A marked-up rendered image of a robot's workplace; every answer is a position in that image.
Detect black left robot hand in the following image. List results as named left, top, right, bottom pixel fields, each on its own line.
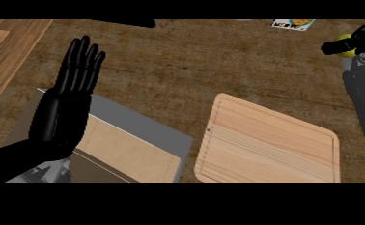
left=0, top=35, right=106, bottom=183

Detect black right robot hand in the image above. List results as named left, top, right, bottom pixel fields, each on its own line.
left=319, top=24, right=365, bottom=56

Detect yellow-green pear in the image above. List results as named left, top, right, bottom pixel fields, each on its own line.
left=333, top=33, right=359, bottom=60

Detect pale wooden cutting board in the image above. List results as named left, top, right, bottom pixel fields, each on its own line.
left=192, top=92, right=342, bottom=184

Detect white printed packet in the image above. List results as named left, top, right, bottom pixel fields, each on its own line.
left=268, top=18, right=316, bottom=32

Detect grey flat panel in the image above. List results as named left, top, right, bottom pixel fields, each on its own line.
left=35, top=87, right=193, bottom=184

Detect tan wooden panel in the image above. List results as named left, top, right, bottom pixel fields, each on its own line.
left=73, top=113, right=183, bottom=184

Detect pale wood plank surface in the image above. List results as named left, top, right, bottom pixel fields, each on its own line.
left=0, top=18, right=54, bottom=96

